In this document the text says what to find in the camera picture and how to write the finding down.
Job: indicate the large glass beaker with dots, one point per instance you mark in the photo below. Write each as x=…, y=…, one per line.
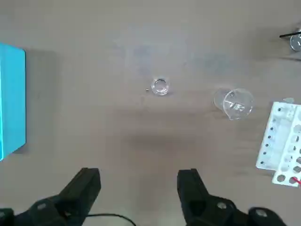
x=235, y=106

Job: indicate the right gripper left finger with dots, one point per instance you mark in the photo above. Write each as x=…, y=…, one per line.
x=77, y=188

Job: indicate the thin black rod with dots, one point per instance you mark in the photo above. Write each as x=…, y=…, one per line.
x=289, y=35

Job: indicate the red tipped stick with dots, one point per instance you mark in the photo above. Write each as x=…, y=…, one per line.
x=296, y=181

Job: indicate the small glass beaker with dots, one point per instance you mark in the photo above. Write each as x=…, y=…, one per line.
x=160, y=86

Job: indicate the blue plastic bin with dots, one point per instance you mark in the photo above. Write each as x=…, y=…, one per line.
x=11, y=94

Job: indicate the white test tube rack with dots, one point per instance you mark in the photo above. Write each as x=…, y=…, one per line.
x=268, y=141

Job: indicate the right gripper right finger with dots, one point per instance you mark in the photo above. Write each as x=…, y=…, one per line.
x=190, y=188

